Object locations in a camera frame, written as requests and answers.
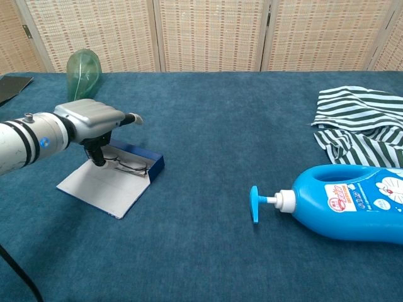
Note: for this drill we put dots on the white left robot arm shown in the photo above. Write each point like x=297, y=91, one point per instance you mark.
x=25, y=141

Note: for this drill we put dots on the green plastic spray bottle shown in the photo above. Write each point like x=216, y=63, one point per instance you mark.
x=82, y=75

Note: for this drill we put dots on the dark object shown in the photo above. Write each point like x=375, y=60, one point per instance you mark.
x=12, y=88

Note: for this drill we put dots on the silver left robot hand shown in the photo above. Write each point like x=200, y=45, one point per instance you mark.
x=91, y=116

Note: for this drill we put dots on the thin-framed eyeglasses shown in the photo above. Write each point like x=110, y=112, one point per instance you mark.
x=132, y=166

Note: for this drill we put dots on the blue pump detergent bottle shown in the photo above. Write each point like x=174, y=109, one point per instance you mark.
x=346, y=214

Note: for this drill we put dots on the green white striped cloth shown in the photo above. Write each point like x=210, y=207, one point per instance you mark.
x=355, y=107

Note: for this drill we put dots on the blue and white box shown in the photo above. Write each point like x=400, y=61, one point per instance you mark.
x=104, y=192

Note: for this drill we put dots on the blue velvet tablecloth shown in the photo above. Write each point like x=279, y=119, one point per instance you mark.
x=201, y=126

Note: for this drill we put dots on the woven bamboo folding screen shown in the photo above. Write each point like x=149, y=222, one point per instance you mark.
x=207, y=31

